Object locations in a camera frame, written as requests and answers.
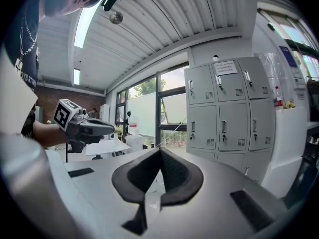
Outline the black framed window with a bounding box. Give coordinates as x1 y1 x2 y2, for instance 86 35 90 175
115 61 190 149

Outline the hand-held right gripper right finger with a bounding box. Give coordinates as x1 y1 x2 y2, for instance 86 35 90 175
159 147 204 212

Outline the person's black printed shirt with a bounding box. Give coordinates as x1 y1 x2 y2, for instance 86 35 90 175
1 0 40 138

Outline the silver chain necklace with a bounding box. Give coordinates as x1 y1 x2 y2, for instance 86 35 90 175
14 13 38 72

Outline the blue wall poster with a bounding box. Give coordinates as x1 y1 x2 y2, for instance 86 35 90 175
279 45 298 67

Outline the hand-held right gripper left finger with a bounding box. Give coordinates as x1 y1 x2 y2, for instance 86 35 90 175
111 147 161 236

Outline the white paper notice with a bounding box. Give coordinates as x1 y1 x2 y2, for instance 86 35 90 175
213 60 239 75

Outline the person's left forearm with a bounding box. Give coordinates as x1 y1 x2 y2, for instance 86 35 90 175
31 119 70 150

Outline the round silver ceiling dome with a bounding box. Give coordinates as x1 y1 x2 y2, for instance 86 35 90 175
109 11 124 25

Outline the white tall cabinet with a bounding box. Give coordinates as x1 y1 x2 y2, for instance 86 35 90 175
99 104 111 122

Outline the long ceiling light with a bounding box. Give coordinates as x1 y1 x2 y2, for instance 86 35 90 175
74 0 101 48

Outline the grid of grey locker doors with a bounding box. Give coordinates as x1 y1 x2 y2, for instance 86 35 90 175
183 56 277 185

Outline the clear bottle with red label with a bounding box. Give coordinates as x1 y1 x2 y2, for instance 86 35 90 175
274 86 284 108

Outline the white table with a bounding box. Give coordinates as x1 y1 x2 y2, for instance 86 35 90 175
85 140 132 160

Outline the white carton box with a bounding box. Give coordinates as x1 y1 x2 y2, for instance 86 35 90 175
124 134 146 151

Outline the white counter unit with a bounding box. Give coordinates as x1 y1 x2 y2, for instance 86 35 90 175
261 106 310 199

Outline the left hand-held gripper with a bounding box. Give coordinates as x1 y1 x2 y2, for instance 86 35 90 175
53 98 116 154

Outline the white box with red label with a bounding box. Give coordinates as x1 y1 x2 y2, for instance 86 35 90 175
126 116 142 136

